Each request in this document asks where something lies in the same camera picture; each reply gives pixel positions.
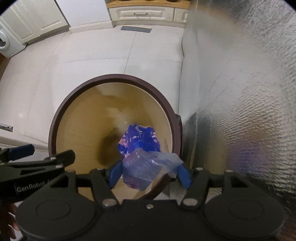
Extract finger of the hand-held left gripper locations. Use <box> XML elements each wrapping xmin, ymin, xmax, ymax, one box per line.
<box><xmin>0</xmin><ymin>150</ymin><xmax>76</xmax><ymax>176</ymax></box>
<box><xmin>0</xmin><ymin>144</ymin><xmax>35</xmax><ymax>164</ymax></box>

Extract white kitchen cabinet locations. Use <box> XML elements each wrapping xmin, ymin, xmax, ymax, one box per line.
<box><xmin>0</xmin><ymin>0</ymin><xmax>71</xmax><ymax>45</ymax></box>

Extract person's left hand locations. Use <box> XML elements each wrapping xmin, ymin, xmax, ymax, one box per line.
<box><xmin>0</xmin><ymin>202</ymin><xmax>19</xmax><ymax>240</ymax></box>

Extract blue floral wrapper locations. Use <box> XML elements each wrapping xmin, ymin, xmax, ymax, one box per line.
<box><xmin>117</xmin><ymin>124</ymin><xmax>161</xmax><ymax>162</ymax></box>

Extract foil-covered counter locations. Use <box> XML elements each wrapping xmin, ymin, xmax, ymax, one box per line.
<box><xmin>179</xmin><ymin>0</ymin><xmax>296</xmax><ymax>210</ymax></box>

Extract tan trash bin brown rim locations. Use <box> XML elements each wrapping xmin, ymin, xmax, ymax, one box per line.
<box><xmin>48</xmin><ymin>74</ymin><xmax>182</xmax><ymax>201</ymax></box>

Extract translucent plastic bag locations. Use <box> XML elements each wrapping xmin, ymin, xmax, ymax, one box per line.
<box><xmin>122</xmin><ymin>148</ymin><xmax>185</xmax><ymax>191</ymax></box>

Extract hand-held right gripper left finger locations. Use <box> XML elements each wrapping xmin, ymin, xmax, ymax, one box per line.
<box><xmin>55</xmin><ymin>161</ymin><xmax>123</xmax><ymax>208</ymax></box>

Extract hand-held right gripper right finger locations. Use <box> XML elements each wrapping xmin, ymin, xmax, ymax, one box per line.
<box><xmin>177</xmin><ymin>163</ymin><xmax>251</xmax><ymax>209</ymax></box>

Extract white washing machine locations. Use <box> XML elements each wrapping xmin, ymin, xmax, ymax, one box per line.
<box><xmin>0</xmin><ymin>27</ymin><xmax>26</xmax><ymax>59</ymax></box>

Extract grey floor strip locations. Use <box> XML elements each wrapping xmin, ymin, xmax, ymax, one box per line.
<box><xmin>121</xmin><ymin>25</ymin><xmax>152</xmax><ymax>34</ymax></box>

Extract black crinkled bag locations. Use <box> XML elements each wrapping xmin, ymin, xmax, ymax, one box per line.
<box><xmin>177</xmin><ymin>114</ymin><xmax>184</xmax><ymax>168</ymax></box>

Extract white drawer cabinet wooden top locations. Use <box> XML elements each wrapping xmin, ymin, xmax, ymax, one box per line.
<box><xmin>105</xmin><ymin>0</ymin><xmax>190</xmax><ymax>29</ymax></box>

